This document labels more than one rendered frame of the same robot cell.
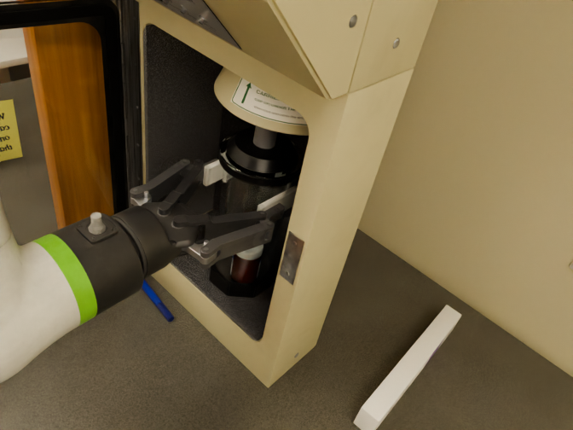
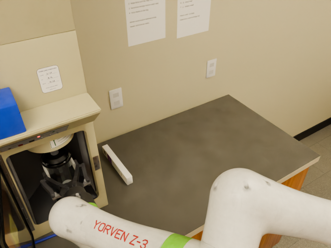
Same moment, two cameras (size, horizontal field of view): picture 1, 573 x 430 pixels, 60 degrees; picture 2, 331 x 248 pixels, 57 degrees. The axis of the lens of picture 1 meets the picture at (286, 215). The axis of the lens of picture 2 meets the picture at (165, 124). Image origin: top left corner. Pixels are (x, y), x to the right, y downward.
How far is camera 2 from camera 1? 0.78 m
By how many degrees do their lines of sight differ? 51
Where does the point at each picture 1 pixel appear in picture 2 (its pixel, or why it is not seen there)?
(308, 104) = (82, 127)
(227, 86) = (45, 147)
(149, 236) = (81, 189)
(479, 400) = (132, 153)
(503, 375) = (127, 144)
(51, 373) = not seen: outside the picture
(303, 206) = (93, 148)
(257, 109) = (61, 142)
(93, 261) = (89, 200)
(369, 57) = not seen: hidden behind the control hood
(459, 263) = not seen: hidden behind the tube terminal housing
